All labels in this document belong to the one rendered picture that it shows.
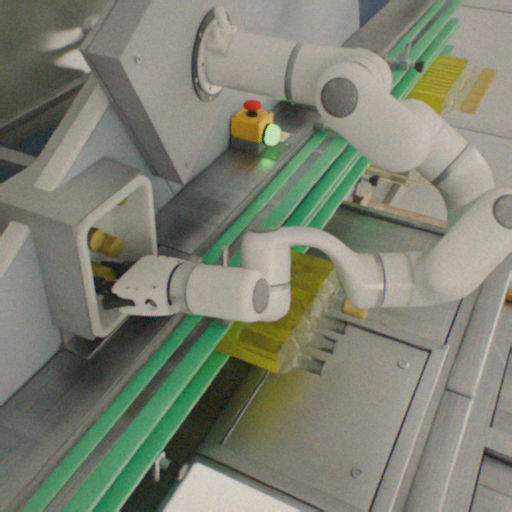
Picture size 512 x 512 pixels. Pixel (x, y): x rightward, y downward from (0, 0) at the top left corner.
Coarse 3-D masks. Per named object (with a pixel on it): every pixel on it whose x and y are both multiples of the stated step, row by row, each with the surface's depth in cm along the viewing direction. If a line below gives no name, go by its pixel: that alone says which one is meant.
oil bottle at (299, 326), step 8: (288, 312) 123; (296, 312) 123; (280, 320) 121; (288, 320) 121; (296, 320) 121; (304, 320) 122; (280, 328) 120; (288, 328) 120; (296, 328) 120; (304, 328) 120; (312, 328) 122; (296, 336) 119; (304, 336) 120; (304, 344) 120
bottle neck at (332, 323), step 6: (324, 312) 125; (324, 318) 125; (330, 318) 124; (336, 318) 124; (324, 324) 124; (330, 324) 124; (336, 324) 124; (342, 324) 123; (330, 330) 124; (336, 330) 124; (342, 330) 123
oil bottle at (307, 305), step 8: (296, 296) 127; (304, 296) 127; (312, 296) 127; (296, 304) 125; (304, 304) 125; (312, 304) 125; (320, 304) 126; (304, 312) 124; (312, 312) 124; (320, 312) 125; (312, 320) 124; (320, 320) 125
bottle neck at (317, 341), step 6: (312, 336) 120; (318, 336) 120; (324, 336) 120; (312, 342) 120; (318, 342) 120; (324, 342) 119; (330, 342) 119; (336, 342) 120; (318, 348) 120; (324, 348) 120; (330, 348) 119; (336, 348) 121
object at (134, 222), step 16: (144, 176) 101; (128, 192) 98; (144, 192) 104; (96, 208) 93; (112, 208) 108; (128, 208) 107; (144, 208) 106; (80, 224) 92; (96, 224) 106; (112, 224) 110; (128, 224) 109; (144, 224) 108; (80, 240) 91; (128, 240) 111; (144, 240) 110; (80, 256) 93; (96, 256) 108; (128, 256) 113; (96, 304) 99; (96, 320) 101; (112, 320) 106
